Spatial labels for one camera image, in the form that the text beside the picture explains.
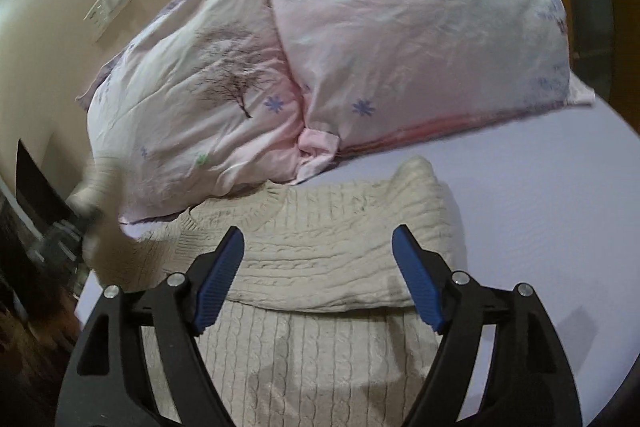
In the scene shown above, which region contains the beige cable-knit sweater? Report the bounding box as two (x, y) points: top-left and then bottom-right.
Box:
(68, 157), (454, 426)

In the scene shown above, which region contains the white wall switch panel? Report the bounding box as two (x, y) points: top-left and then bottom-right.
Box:
(84, 0), (131, 42)

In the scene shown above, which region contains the pink floral left pillow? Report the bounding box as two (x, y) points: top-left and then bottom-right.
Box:
(75, 0), (342, 226)

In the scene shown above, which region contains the lavender bed sheet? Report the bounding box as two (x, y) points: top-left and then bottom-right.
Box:
(74, 93), (640, 427)

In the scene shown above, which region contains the pink floral pillow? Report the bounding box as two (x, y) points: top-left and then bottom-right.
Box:
(269, 0), (594, 153)
(75, 0), (342, 226)

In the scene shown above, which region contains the pink floral right pillow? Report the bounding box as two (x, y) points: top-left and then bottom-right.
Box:
(269, 0), (594, 153)

